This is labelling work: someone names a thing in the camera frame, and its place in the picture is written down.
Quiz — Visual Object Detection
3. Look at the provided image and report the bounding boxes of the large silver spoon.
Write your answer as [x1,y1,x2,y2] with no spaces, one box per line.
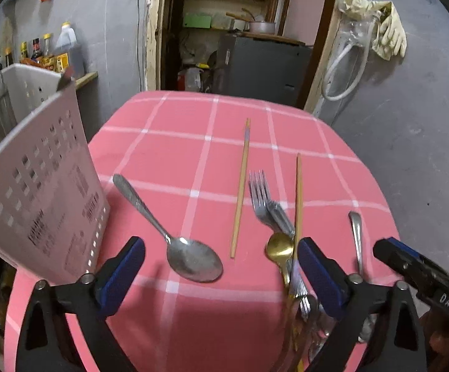
[112,173,224,284]

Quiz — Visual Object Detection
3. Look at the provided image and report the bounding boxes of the silver fork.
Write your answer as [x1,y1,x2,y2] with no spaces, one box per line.
[249,170,313,321]

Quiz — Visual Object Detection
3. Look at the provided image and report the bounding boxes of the right hand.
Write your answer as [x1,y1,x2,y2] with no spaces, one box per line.
[420,309,449,371]

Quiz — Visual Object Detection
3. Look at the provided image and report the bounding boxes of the silver spoon at right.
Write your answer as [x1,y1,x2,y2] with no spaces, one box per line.
[348,211,379,343]

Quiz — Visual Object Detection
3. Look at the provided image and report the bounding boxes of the white perforated utensil basket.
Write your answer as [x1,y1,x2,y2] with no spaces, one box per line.
[0,64,110,285]

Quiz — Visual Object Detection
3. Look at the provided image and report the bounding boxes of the gold spoon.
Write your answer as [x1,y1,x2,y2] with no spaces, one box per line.
[266,232,296,353]

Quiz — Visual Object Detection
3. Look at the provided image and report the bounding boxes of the right wooden chopstick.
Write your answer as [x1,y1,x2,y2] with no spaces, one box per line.
[290,154,303,298]

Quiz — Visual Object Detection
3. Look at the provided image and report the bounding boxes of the wooden chopstick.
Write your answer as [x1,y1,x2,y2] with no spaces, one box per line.
[290,154,303,298]
[230,118,250,259]

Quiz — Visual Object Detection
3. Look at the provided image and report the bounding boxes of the pink checked tablecloth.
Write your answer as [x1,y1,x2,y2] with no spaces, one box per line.
[3,90,408,372]

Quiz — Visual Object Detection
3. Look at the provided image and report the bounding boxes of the metal tongs in basket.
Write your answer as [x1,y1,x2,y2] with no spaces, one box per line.
[0,57,17,137]

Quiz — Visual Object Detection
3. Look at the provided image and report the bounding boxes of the yellow rubber gloves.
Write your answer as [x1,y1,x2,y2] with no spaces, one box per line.
[336,0,407,60]

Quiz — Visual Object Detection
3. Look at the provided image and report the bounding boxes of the left wooden chopstick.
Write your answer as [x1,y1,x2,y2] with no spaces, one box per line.
[230,118,250,259]

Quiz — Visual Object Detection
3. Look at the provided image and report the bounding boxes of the dark grey cabinet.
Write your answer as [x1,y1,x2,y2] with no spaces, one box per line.
[212,34,312,107]

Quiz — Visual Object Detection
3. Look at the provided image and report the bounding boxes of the dark soy sauce bottle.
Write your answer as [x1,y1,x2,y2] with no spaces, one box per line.
[31,38,43,64]

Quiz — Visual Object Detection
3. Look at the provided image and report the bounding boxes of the large oil jug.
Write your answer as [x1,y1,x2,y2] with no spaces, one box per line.
[53,22,86,79]

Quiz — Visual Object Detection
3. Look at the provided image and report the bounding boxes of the silver pot on cabinet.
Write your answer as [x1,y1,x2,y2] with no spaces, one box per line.
[249,21,276,35]

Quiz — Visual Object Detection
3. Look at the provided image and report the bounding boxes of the white hose loop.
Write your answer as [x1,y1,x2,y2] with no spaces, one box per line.
[321,18,381,103]

